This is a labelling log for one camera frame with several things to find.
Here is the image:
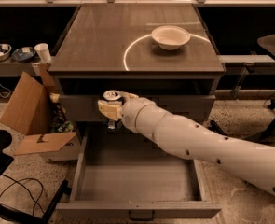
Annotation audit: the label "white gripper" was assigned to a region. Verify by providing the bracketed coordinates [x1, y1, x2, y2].
[98, 91, 156, 133]

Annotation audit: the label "blue pepsi can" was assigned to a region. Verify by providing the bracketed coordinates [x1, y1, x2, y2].
[103, 90, 123, 130]

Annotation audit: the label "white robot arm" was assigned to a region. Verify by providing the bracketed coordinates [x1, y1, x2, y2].
[98, 90, 275, 196]

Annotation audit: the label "closed grey upper drawer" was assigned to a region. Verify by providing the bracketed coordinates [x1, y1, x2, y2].
[60, 95, 215, 123]

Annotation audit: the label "grey drawer cabinet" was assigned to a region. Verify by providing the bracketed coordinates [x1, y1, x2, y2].
[49, 3, 225, 135]

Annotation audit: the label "open grey middle drawer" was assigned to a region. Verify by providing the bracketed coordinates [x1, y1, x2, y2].
[57, 122, 221, 221]

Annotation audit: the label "snack bags in box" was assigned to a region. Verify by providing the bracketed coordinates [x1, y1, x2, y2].
[49, 93, 74, 133]

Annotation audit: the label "white bowl on cabinet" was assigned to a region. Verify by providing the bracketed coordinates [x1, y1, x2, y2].
[151, 25, 191, 50]

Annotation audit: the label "brown cardboard box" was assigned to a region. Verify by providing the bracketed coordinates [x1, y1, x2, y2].
[0, 66, 81, 162]

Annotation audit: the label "white paper cup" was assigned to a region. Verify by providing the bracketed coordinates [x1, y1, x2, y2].
[34, 43, 51, 63]

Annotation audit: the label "blue patterned bowl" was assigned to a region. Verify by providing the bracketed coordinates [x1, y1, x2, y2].
[11, 47, 36, 63]

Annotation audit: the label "low grey shelf left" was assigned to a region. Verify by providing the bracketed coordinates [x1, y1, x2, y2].
[0, 57, 50, 77]

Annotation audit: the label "black chair left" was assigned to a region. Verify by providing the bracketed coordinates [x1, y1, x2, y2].
[0, 130, 71, 224]

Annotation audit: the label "black cable on floor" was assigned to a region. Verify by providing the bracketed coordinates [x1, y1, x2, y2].
[0, 173, 46, 217]

